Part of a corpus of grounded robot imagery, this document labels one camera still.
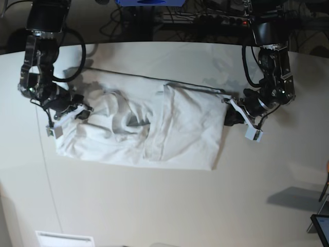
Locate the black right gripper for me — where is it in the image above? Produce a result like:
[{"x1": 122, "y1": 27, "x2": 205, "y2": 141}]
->
[{"x1": 54, "y1": 95, "x2": 94, "y2": 120}]

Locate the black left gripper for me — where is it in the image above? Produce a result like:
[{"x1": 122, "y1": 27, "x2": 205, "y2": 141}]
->
[{"x1": 224, "y1": 101, "x2": 257, "y2": 127}]

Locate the white T-shirt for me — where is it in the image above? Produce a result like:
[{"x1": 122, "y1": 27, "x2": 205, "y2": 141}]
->
[{"x1": 56, "y1": 69, "x2": 229, "y2": 170}]

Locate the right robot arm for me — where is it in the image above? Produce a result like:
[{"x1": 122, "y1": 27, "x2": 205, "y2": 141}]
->
[{"x1": 18, "y1": 1, "x2": 93, "y2": 120}]

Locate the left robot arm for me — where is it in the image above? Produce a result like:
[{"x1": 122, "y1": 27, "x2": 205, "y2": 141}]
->
[{"x1": 225, "y1": 1, "x2": 296, "y2": 130}]

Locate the black power strip red light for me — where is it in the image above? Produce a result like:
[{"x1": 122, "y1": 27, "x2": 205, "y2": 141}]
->
[{"x1": 161, "y1": 14, "x2": 255, "y2": 28}]

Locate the blue box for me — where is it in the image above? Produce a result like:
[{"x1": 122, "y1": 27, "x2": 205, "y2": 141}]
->
[{"x1": 115, "y1": 0, "x2": 186, "y2": 7}]

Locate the grey tablet stand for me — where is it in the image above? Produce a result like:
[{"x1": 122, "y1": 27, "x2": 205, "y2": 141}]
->
[{"x1": 306, "y1": 194, "x2": 328, "y2": 234}]

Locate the dark tablet screen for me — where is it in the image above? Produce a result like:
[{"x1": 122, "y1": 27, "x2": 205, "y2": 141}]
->
[{"x1": 311, "y1": 214, "x2": 328, "y2": 247}]

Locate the white paper sheet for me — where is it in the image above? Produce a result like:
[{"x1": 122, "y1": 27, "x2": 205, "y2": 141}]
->
[{"x1": 35, "y1": 231, "x2": 95, "y2": 247}]

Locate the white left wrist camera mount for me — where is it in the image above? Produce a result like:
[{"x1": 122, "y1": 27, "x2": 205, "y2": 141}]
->
[{"x1": 222, "y1": 98, "x2": 263, "y2": 142}]

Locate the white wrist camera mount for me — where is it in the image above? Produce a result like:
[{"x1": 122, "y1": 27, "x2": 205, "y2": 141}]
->
[
  {"x1": 46, "y1": 116, "x2": 74, "y2": 139},
  {"x1": 222, "y1": 98, "x2": 263, "y2": 142}
]

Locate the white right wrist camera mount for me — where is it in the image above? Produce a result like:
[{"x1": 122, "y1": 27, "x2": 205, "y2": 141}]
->
[{"x1": 46, "y1": 116, "x2": 74, "y2": 139}]

